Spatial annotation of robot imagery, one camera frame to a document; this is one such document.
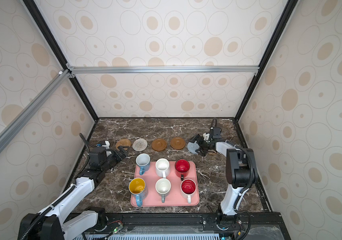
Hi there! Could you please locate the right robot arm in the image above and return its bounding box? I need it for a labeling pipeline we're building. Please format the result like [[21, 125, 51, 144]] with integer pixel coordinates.
[[189, 118, 259, 216]]

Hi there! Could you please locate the brown wooden coaster near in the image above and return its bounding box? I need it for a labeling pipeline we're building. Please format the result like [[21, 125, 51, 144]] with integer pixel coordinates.
[[152, 139, 167, 152]]

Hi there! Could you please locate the aluminium frame rail back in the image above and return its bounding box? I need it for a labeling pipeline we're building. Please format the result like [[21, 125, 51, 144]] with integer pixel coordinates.
[[69, 65, 260, 74]]

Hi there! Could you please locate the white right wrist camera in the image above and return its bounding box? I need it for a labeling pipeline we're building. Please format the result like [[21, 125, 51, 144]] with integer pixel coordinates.
[[203, 133, 213, 142]]

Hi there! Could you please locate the woven rattan round coaster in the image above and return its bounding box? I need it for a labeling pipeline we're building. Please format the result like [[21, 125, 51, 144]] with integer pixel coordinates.
[[116, 139, 132, 151]]

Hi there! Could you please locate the white multicolour stitched coaster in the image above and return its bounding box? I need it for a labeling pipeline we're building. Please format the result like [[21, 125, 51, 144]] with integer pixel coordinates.
[[132, 138, 148, 152]]

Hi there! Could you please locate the red mug black handle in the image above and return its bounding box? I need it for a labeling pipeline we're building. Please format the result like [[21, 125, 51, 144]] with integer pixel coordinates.
[[175, 159, 191, 181]]

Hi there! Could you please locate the brown wooden coaster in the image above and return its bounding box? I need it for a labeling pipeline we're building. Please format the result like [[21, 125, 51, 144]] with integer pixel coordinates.
[[170, 137, 186, 150], [152, 139, 167, 152]]

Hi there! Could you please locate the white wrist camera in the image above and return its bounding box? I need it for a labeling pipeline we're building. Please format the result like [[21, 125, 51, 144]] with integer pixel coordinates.
[[97, 141, 111, 157], [203, 133, 213, 142]]

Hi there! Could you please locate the blue floral mug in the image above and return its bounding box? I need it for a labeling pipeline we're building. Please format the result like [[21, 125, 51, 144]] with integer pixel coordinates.
[[136, 154, 151, 176]]

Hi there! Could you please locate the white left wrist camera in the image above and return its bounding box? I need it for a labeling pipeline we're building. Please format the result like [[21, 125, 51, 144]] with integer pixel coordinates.
[[97, 141, 111, 157]]

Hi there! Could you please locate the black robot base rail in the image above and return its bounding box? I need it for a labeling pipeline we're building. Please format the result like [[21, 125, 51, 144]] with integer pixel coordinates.
[[76, 212, 290, 240]]

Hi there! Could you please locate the cork paw print coaster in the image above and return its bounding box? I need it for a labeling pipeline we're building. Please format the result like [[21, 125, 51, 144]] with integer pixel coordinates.
[[207, 150, 218, 155]]

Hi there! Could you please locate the pink plastic tray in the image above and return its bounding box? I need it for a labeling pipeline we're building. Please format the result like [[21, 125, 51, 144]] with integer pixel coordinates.
[[135, 161, 200, 207]]

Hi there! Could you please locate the blue butterfly mug yellow inside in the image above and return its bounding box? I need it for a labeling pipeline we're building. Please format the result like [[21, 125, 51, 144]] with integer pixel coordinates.
[[129, 178, 148, 207]]

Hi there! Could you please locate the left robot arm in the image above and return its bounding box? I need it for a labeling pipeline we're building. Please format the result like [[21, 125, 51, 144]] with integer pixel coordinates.
[[18, 142, 129, 240]]

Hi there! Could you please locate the white mug front row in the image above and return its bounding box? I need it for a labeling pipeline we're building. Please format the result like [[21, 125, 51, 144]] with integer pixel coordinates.
[[156, 178, 172, 203]]

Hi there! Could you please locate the aluminium frame rail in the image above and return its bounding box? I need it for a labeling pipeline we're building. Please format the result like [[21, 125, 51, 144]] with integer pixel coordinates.
[[0, 70, 70, 153], [69, 65, 260, 74]]

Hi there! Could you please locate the black right corner post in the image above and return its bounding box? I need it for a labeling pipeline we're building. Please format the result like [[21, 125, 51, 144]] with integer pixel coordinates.
[[235, 0, 298, 123]]

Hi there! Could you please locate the blue woven round coaster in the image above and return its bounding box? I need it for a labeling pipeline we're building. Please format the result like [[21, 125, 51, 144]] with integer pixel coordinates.
[[187, 142, 200, 155]]

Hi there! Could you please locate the white mug row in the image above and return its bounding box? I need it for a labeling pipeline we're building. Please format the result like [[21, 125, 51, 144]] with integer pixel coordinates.
[[156, 158, 171, 178], [156, 178, 172, 203]]

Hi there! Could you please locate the brown wooden coaster far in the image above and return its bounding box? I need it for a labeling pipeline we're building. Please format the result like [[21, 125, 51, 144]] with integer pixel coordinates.
[[170, 137, 186, 150]]

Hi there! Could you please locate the black corner frame post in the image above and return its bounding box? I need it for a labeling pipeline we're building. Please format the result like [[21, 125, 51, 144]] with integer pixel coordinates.
[[23, 0, 99, 122]]

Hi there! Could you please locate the white mug back row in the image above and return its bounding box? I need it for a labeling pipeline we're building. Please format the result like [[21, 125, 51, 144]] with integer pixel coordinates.
[[156, 158, 171, 178]]

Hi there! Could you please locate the aluminium frame rail left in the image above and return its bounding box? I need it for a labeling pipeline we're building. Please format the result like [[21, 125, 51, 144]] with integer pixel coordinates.
[[0, 70, 70, 153]]

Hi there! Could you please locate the white mug red inside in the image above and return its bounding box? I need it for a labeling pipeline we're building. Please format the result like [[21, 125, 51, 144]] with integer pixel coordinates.
[[180, 179, 197, 204]]

